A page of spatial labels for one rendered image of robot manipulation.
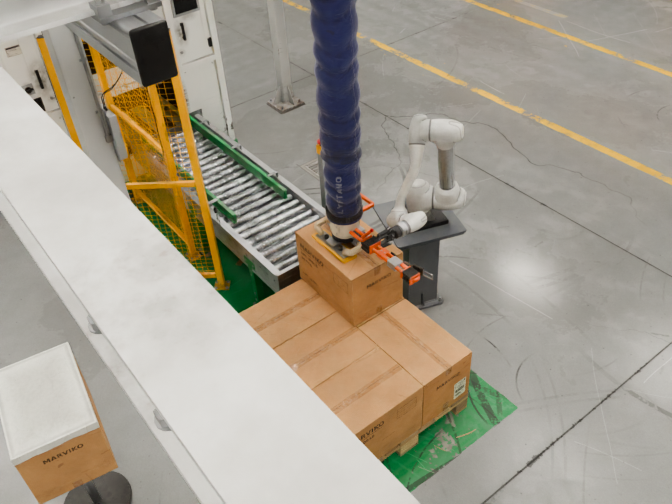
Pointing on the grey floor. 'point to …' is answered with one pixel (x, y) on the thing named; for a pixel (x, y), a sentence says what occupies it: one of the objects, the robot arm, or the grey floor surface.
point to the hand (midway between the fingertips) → (372, 245)
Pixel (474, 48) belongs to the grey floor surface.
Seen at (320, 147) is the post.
